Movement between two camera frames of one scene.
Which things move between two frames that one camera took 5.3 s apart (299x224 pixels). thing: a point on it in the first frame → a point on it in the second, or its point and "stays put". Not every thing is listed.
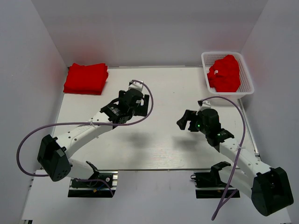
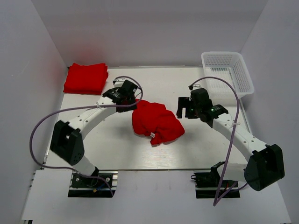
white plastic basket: [246, 87] stays put
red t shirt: [224, 75] → [153, 120]
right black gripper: [189, 115] → [183, 102]
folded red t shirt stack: [88, 79] stays put
